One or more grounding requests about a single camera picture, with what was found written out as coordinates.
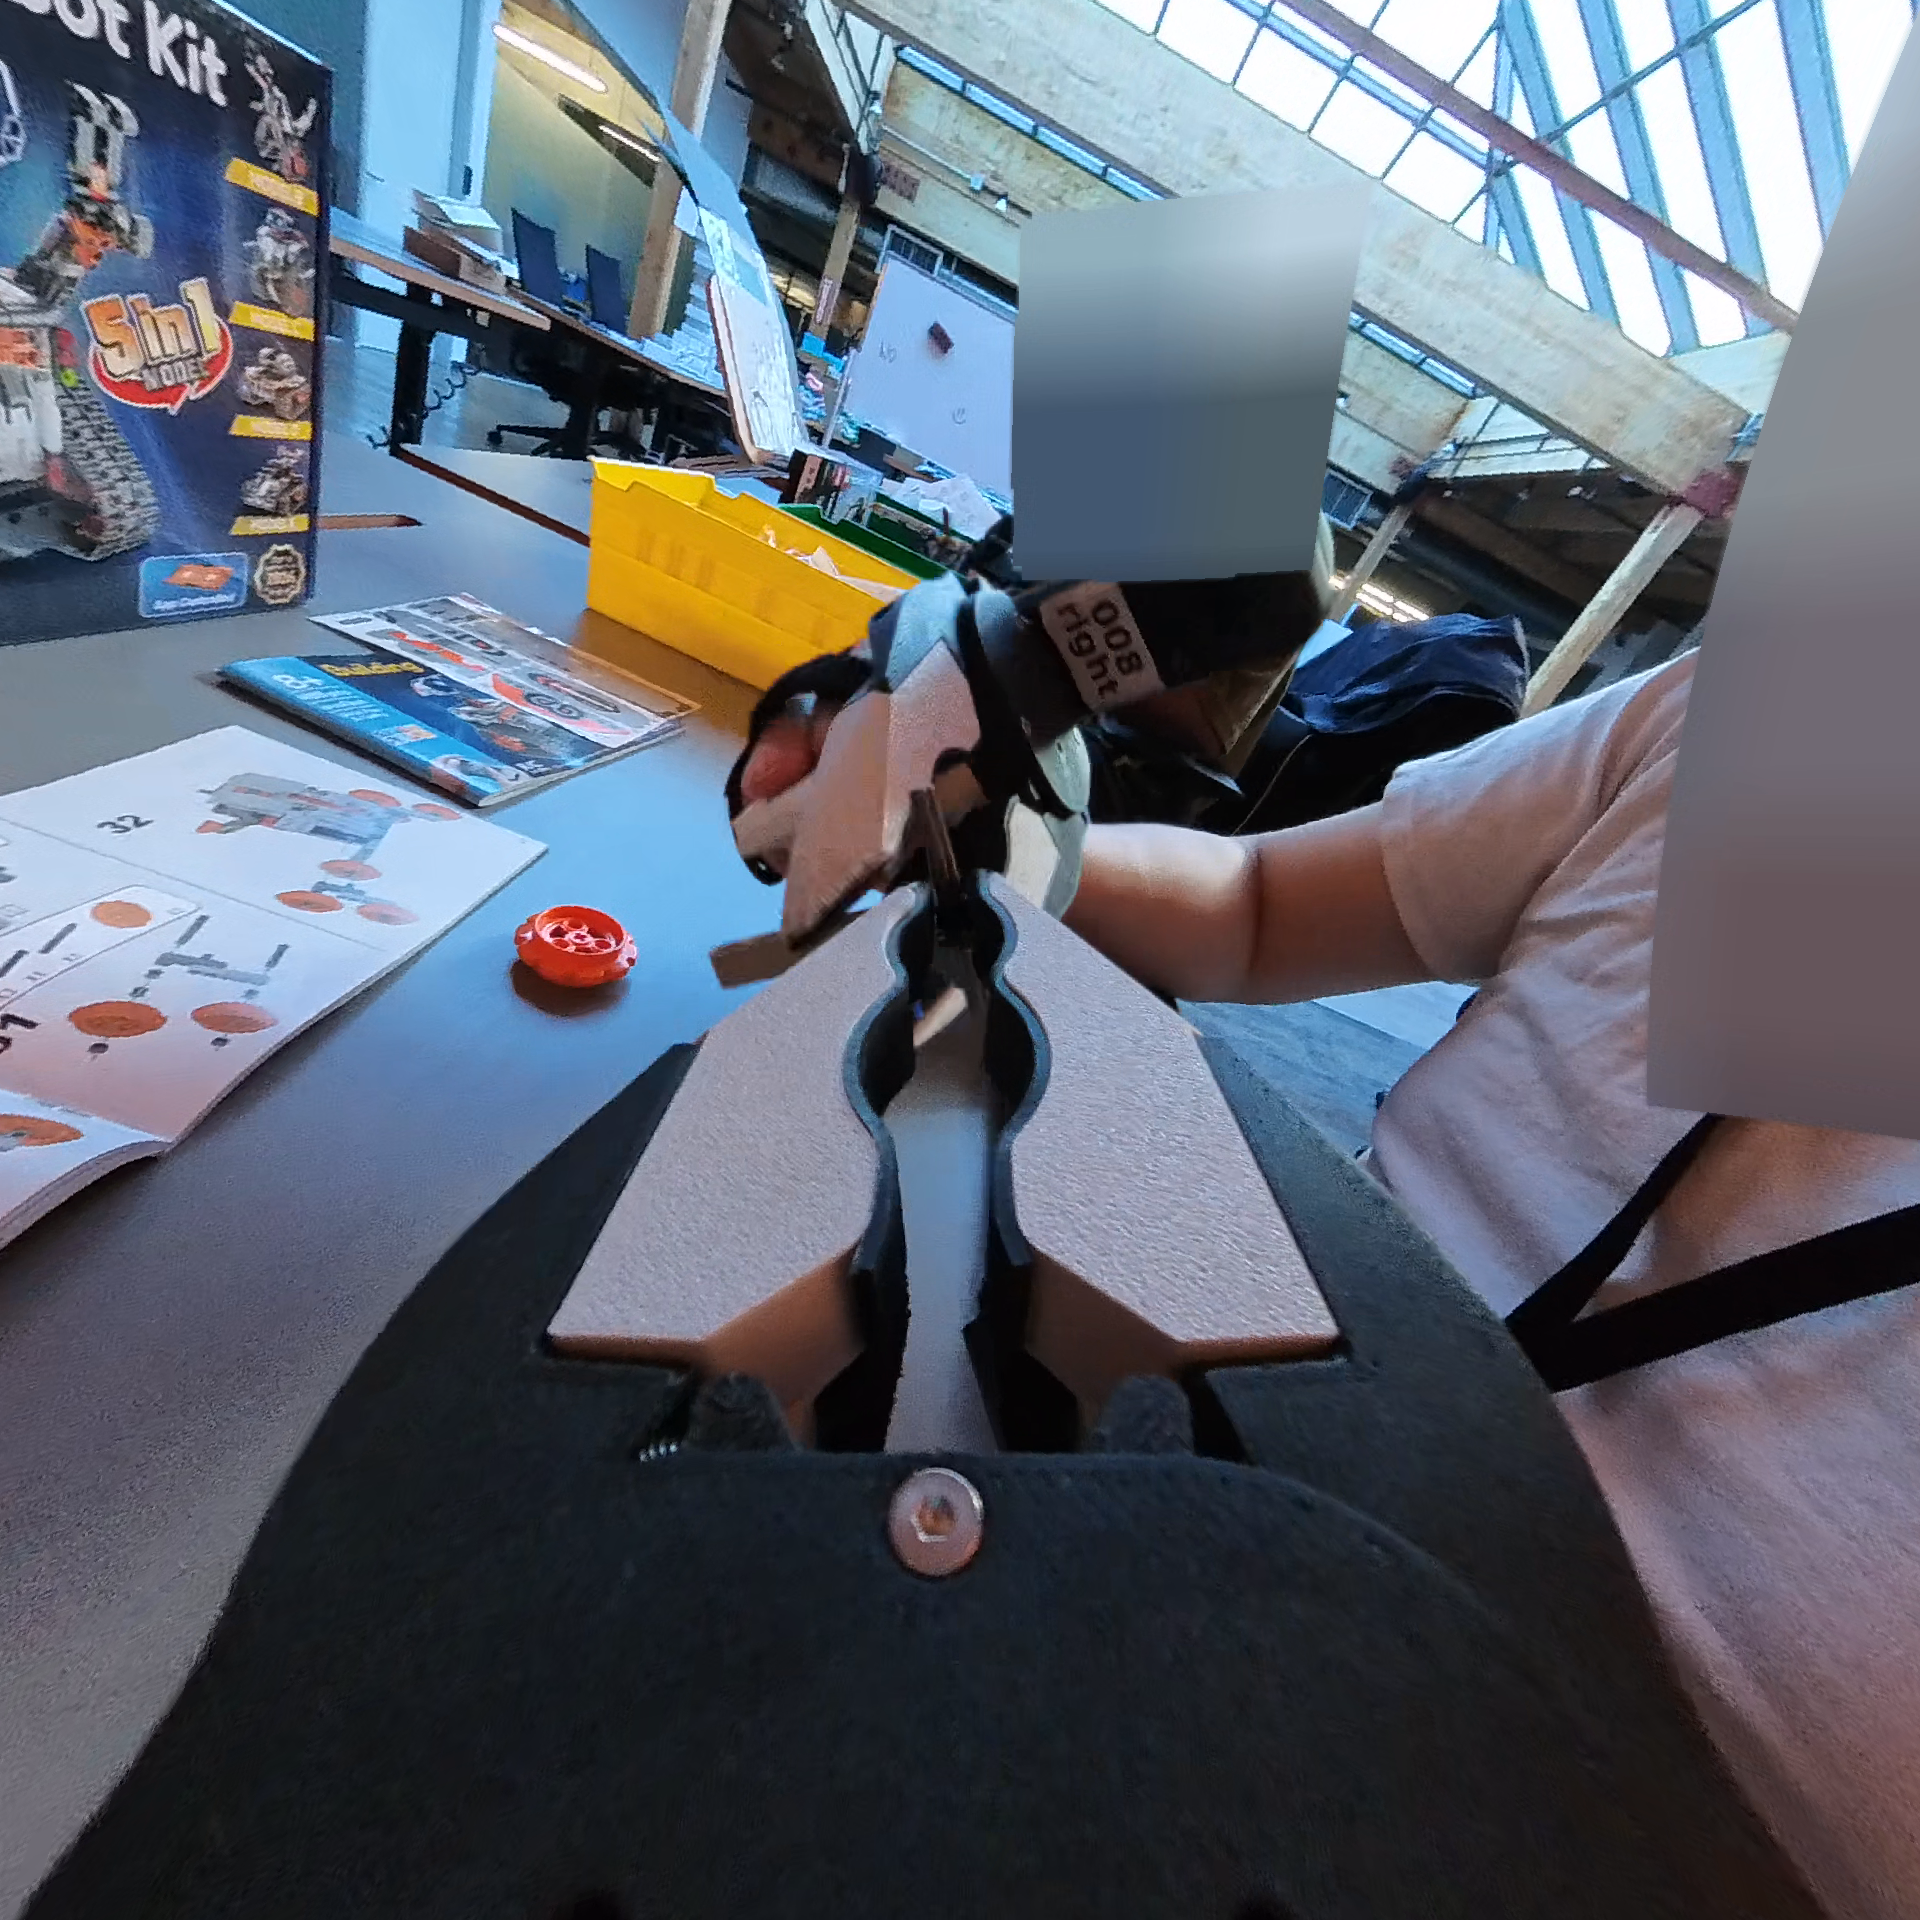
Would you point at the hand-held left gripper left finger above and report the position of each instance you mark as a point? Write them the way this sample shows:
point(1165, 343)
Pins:
point(720, 1202)

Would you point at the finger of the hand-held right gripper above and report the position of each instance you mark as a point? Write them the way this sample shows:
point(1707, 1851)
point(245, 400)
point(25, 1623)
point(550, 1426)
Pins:
point(885, 797)

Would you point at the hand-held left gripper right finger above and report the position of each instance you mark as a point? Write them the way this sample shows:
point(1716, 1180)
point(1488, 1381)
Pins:
point(1171, 1202)

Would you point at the orange toy wheel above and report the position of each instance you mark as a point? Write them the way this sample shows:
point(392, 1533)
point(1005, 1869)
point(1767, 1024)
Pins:
point(574, 948)

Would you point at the instruction booklet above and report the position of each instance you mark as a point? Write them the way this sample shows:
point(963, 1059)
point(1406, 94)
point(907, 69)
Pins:
point(211, 932)

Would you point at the grey desk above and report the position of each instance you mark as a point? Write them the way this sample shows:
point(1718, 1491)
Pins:
point(363, 1202)

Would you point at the person's right hand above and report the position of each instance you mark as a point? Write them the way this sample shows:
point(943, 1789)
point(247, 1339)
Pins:
point(776, 788)

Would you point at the dark backpack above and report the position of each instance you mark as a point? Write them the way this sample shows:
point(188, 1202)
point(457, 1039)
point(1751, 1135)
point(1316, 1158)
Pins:
point(1382, 708)

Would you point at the green plastic bin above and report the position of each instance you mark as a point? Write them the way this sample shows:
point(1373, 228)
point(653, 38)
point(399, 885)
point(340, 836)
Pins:
point(871, 547)

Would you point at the small yellow bin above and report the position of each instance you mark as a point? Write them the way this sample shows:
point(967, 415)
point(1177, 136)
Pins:
point(720, 573)

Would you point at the white board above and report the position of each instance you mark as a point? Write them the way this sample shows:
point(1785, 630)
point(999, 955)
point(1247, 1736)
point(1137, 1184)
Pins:
point(932, 376)

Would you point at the white folded leaflet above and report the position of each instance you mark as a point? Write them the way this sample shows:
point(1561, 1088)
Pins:
point(511, 668)

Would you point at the small curled white poster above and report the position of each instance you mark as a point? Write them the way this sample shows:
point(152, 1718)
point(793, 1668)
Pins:
point(750, 333)

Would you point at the blue cover booklet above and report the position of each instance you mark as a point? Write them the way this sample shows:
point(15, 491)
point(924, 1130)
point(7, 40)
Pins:
point(375, 717)

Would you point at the person's white shirt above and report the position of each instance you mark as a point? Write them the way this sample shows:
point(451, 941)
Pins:
point(1710, 1260)

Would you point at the brown office table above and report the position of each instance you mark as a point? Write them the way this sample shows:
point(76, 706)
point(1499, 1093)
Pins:
point(511, 316)

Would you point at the blue robot kit box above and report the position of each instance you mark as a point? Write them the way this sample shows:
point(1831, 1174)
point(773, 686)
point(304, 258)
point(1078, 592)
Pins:
point(135, 333)

